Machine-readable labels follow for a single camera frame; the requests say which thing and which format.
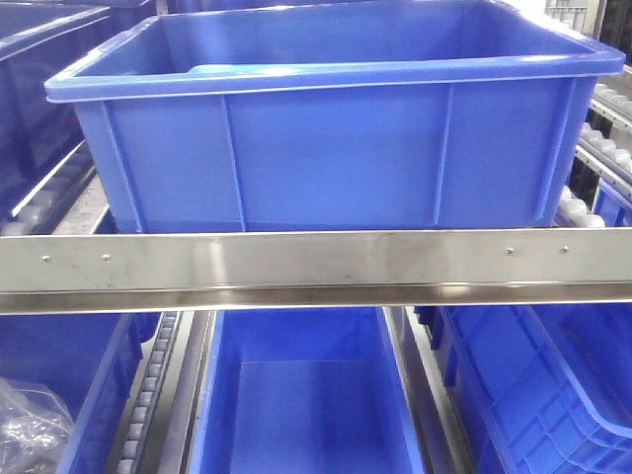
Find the light blue plastic tub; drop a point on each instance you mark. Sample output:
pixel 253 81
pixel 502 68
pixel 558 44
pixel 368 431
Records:
pixel 246 70

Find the large blue crate upper shelf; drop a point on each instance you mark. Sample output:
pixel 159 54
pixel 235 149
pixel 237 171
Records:
pixel 405 115

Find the blue crate lower middle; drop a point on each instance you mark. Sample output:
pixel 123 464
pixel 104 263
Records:
pixel 304 390

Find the blue crate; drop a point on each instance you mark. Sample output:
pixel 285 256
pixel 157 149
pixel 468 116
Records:
pixel 89 362
pixel 38 40
pixel 304 390
pixel 538 388

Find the grey roller track lower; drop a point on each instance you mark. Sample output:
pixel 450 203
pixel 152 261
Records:
pixel 147 394

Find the grey roller track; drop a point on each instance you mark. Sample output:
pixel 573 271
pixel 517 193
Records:
pixel 147 394
pixel 44 207
pixel 598 190

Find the blue crate lower left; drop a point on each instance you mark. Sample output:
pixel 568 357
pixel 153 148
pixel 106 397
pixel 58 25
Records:
pixel 89 362

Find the blue crate lower right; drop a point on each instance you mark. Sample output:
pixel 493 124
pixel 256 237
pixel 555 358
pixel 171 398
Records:
pixel 538 388

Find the grey roller track upper left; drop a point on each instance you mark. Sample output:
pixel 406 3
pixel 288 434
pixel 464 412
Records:
pixel 44 207

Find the grey roller track upper right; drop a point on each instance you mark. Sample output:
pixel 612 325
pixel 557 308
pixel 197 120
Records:
pixel 598 190

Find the clear plastic bag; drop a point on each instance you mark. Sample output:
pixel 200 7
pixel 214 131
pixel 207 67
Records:
pixel 35 427

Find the blue crate upper left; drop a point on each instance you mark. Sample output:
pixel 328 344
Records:
pixel 38 40

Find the stainless steel shelf rail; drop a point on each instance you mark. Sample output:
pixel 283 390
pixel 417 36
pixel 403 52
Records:
pixel 110 273

